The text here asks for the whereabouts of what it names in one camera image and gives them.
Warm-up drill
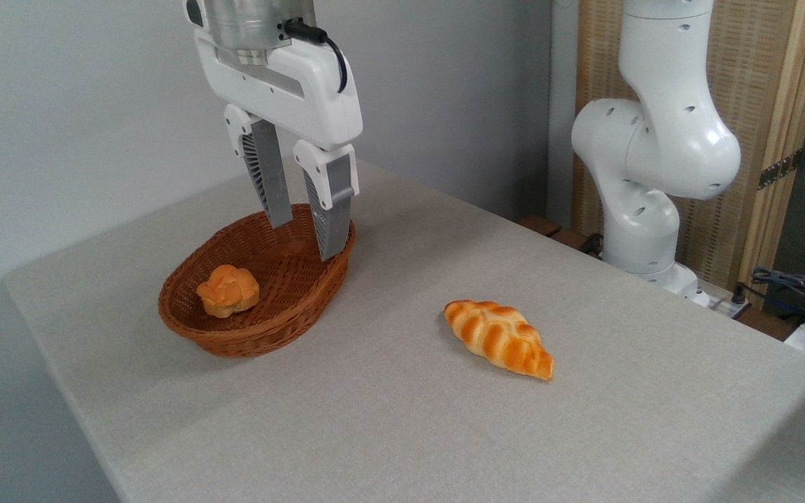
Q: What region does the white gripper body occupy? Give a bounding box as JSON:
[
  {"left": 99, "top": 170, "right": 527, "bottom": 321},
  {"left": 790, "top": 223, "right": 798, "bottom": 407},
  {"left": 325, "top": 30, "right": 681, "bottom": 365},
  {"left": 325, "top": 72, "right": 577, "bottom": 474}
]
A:
[{"left": 194, "top": 28, "right": 364, "bottom": 152}]

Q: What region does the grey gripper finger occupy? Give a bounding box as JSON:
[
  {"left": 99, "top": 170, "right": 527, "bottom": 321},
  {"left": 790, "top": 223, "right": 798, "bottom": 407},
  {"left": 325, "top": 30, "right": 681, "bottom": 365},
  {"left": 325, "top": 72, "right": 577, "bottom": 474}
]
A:
[
  {"left": 293, "top": 138, "right": 360, "bottom": 262},
  {"left": 224, "top": 103, "right": 295, "bottom": 229}
]

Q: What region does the long braided bread loaf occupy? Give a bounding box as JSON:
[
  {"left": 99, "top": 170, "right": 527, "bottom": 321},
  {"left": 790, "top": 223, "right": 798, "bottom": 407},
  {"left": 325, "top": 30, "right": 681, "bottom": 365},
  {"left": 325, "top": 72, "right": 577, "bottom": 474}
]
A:
[{"left": 443, "top": 300, "right": 556, "bottom": 381}]

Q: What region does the brown wicker oval basket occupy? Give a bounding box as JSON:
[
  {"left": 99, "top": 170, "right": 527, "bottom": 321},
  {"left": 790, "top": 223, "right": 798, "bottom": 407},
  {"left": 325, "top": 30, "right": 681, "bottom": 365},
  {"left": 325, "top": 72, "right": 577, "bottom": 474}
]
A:
[{"left": 158, "top": 203, "right": 357, "bottom": 358}]

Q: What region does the round knotted bread roll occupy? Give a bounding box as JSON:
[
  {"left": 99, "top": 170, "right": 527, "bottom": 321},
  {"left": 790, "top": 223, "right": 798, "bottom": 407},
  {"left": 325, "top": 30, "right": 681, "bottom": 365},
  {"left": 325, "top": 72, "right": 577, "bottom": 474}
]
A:
[{"left": 196, "top": 265, "right": 261, "bottom": 319}]

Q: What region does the white power strip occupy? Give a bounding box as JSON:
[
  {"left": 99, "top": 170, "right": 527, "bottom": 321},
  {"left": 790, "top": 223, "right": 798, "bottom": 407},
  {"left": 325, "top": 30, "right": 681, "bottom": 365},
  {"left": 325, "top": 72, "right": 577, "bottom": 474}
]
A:
[{"left": 689, "top": 285, "right": 753, "bottom": 319}]

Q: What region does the wooden folding screen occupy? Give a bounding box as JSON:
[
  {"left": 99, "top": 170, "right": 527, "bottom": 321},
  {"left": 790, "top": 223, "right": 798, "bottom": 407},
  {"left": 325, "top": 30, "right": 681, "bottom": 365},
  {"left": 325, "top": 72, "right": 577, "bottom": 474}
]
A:
[{"left": 574, "top": 0, "right": 805, "bottom": 309}]

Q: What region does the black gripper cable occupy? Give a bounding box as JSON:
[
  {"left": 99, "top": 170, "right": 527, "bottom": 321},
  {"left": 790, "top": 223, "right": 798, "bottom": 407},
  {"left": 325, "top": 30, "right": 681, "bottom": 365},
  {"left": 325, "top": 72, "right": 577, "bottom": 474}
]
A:
[{"left": 283, "top": 19, "right": 349, "bottom": 94}]

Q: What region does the black cable bundle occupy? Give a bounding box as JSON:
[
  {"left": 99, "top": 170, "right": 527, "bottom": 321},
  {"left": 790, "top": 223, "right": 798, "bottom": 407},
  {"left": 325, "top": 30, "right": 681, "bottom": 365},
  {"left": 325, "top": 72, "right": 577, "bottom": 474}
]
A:
[{"left": 738, "top": 267, "right": 805, "bottom": 330}]

